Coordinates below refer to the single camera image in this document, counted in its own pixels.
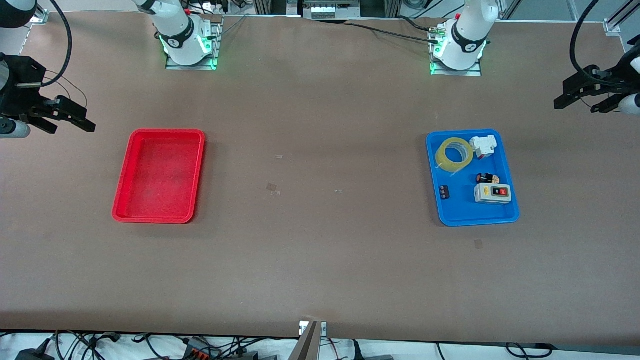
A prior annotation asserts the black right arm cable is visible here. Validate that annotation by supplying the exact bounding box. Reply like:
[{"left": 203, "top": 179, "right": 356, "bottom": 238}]
[{"left": 17, "top": 0, "right": 74, "bottom": 89}]

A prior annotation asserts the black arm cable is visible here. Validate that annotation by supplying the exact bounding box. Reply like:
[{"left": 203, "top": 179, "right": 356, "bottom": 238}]
[
  {"left": 17, "top": 0, "right": 74, "bottom": 89},
  {"left": 570, "top": 0, "right": 609, "bottom": 84}
]

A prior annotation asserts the grey push button switch box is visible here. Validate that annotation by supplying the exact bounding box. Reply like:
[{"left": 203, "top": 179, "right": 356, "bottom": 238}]
[{"left": 473, "top": 183, "right": 513, "bottom": 205}]

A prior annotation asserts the white electrical plug block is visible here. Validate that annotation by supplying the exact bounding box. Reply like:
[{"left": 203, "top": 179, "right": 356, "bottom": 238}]
[{"left": 469, "top": 135, "right": 498, "bottom": 160}]

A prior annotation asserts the yellow clear tape roll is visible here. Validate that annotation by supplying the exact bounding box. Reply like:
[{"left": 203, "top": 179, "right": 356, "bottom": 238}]
[{"left": 434, "top": 136, "right": 474, "bottom": 174}]

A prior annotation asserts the black power adapter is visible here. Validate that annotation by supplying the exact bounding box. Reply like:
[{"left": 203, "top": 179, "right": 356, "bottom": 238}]
[{"left": 14, "top": 347, "right": 57, "bottom": 360}]

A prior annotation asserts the orange black connector box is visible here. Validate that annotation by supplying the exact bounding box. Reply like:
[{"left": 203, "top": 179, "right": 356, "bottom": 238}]
[{"left": 181, "top": 337, "right": 222, "bottom": 360}]

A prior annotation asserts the grey connector block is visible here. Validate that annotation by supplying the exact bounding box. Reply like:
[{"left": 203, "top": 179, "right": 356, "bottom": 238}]
[{"left": 310, "top": 4, "right": 352, "bottom": 20}]

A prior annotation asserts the blue plastic tray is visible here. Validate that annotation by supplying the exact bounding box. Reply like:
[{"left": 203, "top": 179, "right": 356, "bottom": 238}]
[{"left": 425, "top": 129, "right": 521, "bottom": 228}]

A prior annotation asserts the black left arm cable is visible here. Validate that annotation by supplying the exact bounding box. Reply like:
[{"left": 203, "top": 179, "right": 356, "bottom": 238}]
[{"left": 570, "top": 0, "right": 609, "bottom": 84}]

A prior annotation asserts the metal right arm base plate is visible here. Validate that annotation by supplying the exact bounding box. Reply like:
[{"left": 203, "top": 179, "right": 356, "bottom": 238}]
[{"left": 165, "top": 15, "right": 224, "bottom": 71}]

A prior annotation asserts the black cable across table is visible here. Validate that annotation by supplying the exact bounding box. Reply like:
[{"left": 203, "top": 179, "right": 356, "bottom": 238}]
[{"left": 345, "top": 22, "right": 439, "bottom": 43}]

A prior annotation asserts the aluminium profile bar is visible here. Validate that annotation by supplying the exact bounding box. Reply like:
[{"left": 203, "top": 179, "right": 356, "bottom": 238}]
[{"left": 290, "top": 320, "right": 328, "bottom": 360}]

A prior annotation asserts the black looped floor cable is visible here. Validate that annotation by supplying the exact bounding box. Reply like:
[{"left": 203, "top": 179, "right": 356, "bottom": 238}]
[{"left": 504, "top": 342, "right": 555, "bottom": 359}]

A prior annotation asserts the red plastic tray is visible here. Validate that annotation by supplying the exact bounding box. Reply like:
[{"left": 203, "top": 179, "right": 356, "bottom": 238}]
[{"left": 112, "top": 128, "right": 206, "bottom": 225}]

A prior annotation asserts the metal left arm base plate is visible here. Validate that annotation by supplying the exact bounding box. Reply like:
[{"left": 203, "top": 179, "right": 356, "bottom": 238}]
[{"left": 429, "top": 47, "right": 483, "bottom": 77}]

